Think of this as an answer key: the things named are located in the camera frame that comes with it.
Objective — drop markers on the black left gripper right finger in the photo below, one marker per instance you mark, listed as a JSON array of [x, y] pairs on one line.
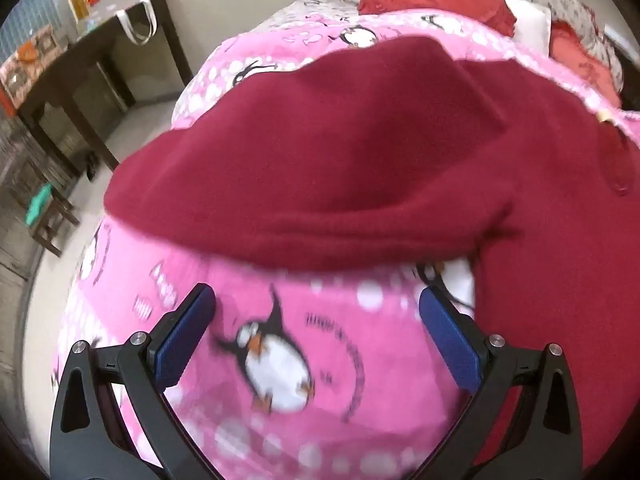
[[521, 419]]

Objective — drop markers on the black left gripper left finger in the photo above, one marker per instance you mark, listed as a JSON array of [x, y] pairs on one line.
[[111, 417]]

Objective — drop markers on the dark red fleece garment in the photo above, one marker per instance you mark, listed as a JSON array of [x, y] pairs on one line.
[[317, 197]]

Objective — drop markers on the wooden stool green cushion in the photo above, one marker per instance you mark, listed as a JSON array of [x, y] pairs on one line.
[[46, 209]]

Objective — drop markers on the dark wooden desk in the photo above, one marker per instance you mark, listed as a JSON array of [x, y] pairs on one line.
[[58, 84]]

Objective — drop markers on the small red heart pillow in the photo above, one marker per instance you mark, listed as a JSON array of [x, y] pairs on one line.
[[566, 49]]

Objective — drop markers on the white square pillow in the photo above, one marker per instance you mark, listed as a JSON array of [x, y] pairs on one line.
[[532, 28]]

